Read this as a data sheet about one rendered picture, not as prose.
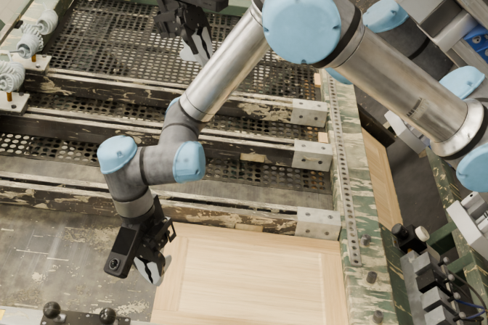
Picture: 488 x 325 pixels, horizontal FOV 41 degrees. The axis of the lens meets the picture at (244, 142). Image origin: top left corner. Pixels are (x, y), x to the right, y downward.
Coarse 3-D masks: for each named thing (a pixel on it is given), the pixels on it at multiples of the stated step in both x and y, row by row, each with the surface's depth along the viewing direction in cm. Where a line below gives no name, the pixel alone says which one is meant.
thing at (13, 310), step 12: (12, 312) 153; (24, 312) 153; (36, 312) 153; (0, 324) 150; (12, 324) 150; (24, 324) 150; (36, 324) 151; (132, 324) 154; (144, 324) 154; (156, 324) 155; (168, 324) 155
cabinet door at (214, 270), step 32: (192, 224) 187; (192, 256) 177; (224, 256) 179; (256, 256) 180; (288, 256) 182; (320, 256) 183; (160, 288) 167; (192, 288) 168; (224, 288) 170; (256, 288) 171; (288, 288) 172; (320, 288) 174; (160, 320) 159; (192, 320) 160; (224, 320) 161; (256, 320) 162; (288, 320) 164; (320, 320) 165
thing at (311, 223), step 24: (0, 192) 184; (24, 192) 184; (48, 192) 183; (72, 192) 183; (96, 192) 185; (168, 192) 188; (168, 216) 187; (192, 216) 186; (216, 216) 186; (240, 216) 186; (264, 216) 185; (288, 216) 187; (312, 216) 188; (336, 216) 189; (336, 240) 189
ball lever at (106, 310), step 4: (104, 308) 142; (108, 308) 142; (112, 308) 143; (100, 312) 142; (104, 312) 141; (108, 312) 141; (112, 312) 142; (100, 316) 141; (104, 316) 141; (108, 316) 141; (112, 316) 141; (100, 320) 141; (104, 320) 141; (108, 320) 141; (112, 320) 141; (116, 320) 152; (104, 324) 142; (108, 324) 142; (112, 324) 150; (116, 324) 151
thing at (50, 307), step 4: (48, 304) 141; (52, 304) 141; (56, 304) 142; (44, 308) 141; (48, 308) 141; (52, 308) 141; (56, 308) 141; (60, 308) 142; (44, 312) 141; (48, 312) 140; (52, 312) 140; (56, 312) 141; (48, 316) 141; (52, 316) 141; (56, 316) 141; (60, 316) 150; (64, 316) 151; (56, 320) 151; (60, 320) 151; (64, 320) 151
